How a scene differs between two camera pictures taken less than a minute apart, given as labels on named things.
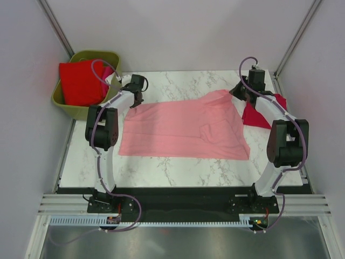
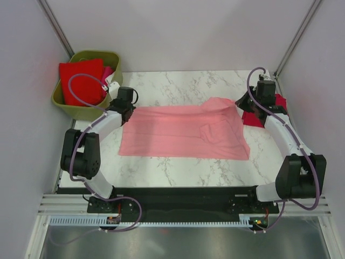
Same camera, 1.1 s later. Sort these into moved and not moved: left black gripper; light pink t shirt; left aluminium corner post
Moved: left black gripper
Not moved: left aluminium corner post; light pink t shirt
